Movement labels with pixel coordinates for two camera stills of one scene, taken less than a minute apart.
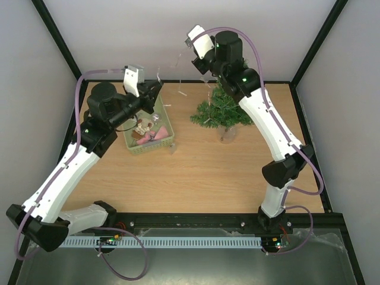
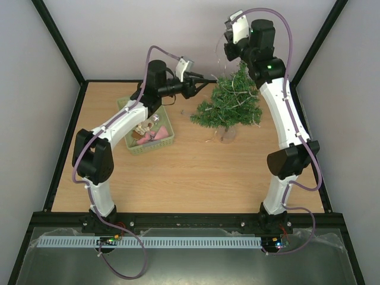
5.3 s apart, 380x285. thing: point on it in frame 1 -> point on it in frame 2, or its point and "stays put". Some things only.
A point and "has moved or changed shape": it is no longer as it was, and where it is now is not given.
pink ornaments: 161,133 stays put
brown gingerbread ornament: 142,127 stays put
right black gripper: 199,64 -> 230,51
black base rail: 310,223 stays put
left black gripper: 149,97 -> 190,86
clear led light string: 156,117 has moved or changed shape
